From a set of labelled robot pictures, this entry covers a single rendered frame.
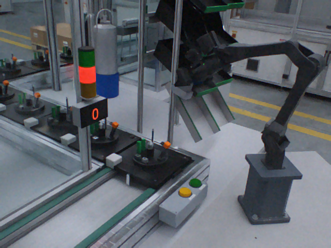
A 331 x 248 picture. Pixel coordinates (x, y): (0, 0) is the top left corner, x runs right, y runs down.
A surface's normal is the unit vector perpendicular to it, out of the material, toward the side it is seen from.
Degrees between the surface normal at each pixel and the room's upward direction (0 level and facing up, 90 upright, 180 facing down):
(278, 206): 90
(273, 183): 90
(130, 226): 0
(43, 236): 0
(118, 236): 0
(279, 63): 90
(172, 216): 90
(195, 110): 45
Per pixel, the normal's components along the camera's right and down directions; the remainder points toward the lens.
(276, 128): -0.38, -0.11
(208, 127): 0.54, -0.39
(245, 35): -0.58, 0.33
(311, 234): 0.06, -0.90
